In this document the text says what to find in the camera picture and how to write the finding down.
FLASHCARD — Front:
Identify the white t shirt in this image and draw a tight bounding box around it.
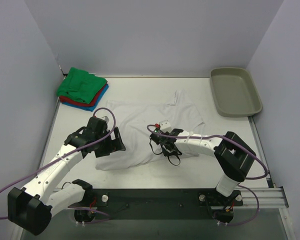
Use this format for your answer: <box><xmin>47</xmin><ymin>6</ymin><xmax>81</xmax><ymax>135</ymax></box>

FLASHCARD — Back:
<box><xmin>95</xmin><ymin>90</ymin><xmax>205</xmax><ymax>171</ymax></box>

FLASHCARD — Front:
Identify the blue t shirt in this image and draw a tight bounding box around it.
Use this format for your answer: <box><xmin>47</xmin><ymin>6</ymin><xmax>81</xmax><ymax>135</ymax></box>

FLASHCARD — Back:
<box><xmin>60</xmin><ymin>84</ymin><xmax>109</xmax><ymax>112</ymax></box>

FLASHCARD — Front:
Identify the red t shirt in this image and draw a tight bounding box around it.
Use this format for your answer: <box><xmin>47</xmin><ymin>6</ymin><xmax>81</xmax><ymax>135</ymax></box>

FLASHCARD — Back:
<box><xmin>59</xmin><ymin>83</ymin><xmax>107</xmax><ymax>104</ymax></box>

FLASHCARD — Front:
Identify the green t shirt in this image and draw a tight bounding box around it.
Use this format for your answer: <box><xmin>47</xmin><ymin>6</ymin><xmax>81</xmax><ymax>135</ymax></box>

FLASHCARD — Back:
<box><xmin>56</xmin><ymin>67</ymin><xmax>108</xmax><ymax>99</ymax></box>

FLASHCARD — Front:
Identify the grey plastic tray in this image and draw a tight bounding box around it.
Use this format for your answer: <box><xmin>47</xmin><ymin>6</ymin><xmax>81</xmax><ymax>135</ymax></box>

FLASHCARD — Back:
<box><xmin>210</xmin><ymin>67</ymin><xmax>263</xmax><ymax>118</ymax></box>

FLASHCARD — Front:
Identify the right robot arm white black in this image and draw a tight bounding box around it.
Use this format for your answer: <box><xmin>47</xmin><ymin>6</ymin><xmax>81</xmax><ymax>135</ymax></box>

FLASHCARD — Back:
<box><xmin>150</xmin><ymin>128</ymin><xmax>255</xmax><ymax>197</ymax></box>

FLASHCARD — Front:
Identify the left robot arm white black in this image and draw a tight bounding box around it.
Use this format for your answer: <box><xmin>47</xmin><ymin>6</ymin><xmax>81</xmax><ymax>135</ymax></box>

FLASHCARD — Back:
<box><xmin>7</xmin><ymin>116</ymin><xmax>126</xmax><ymax>236</ymax></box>

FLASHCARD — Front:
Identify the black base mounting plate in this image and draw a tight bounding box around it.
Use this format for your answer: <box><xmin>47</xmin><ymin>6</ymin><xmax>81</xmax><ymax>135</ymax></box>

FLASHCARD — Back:
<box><xmin>73</xmin><ymin>188</ymin><xmax>243</xmax><ymax>222</ymax></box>

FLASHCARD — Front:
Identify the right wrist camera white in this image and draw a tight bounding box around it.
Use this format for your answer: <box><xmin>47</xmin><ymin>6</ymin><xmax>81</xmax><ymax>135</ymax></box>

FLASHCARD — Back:
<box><xmin>155</xmin><ymin>120</ymin><xmax>172</xmax><ymax>133</ymax></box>

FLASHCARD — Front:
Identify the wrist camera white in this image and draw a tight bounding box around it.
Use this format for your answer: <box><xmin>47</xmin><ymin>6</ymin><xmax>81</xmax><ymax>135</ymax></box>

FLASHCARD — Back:
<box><xmin>155</xmin><ymin>120</ymin><xmax>172</xmax><ymax>133</ymax></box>
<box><xmin>100</xmin><ymin>116</ymin><xmax>110</xmax><ymax>124</ymax></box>

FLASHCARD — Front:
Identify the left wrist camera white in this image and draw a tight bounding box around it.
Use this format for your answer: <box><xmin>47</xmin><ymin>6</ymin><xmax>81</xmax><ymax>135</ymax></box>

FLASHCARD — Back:
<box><xmin>100</xmin><ymin>116</ymin><xmax>110</xmax><ymax>124</ymax></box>

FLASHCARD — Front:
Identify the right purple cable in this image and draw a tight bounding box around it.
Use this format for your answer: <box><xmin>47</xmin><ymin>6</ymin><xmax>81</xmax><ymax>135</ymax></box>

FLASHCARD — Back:
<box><xmin>146</xmin><ymin>123</ymin><xmax>270</xmax><ymax>227</ymax></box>

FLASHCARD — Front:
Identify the aluminium rail profile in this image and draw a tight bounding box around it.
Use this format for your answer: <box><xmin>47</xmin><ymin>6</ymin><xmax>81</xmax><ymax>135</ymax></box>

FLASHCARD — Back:
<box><xmin>52</xmin><ymin>186</ymin><xmax>290</xmax><ymax>210</ymax></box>

